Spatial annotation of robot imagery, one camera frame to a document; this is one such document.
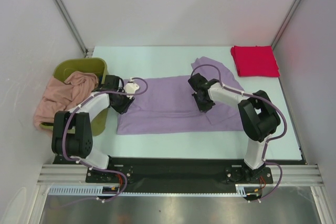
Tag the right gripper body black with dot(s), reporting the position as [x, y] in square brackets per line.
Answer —
[203, 105]

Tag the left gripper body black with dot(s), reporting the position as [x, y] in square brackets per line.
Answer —
[123, 102]

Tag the purple t shirt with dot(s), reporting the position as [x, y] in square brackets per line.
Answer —
[168, 107]

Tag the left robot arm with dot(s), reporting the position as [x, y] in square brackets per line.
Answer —
[72, 134]

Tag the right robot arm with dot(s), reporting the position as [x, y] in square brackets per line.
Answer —
[259, 118]

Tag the folded red t shirt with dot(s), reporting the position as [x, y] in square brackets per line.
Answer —
[255, 61]

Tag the pink t shirt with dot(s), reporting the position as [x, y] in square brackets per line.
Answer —
[64, 95]

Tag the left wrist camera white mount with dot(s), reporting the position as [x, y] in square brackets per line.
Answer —
[130, 87]

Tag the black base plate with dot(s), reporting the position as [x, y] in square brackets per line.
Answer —
[188, 176]

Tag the white slotted cable duct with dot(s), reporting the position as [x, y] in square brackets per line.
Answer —
[109, 191]

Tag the aluminium frame rail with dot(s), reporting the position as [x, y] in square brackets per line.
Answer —
[67, 174]

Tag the left corner aluminium post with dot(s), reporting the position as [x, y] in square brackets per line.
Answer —
[71, 25]

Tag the corner aluminium post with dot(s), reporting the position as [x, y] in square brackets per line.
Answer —
[71, 25]
[288, 17]

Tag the right corner aluminium post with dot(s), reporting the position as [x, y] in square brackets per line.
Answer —
[288, 17]

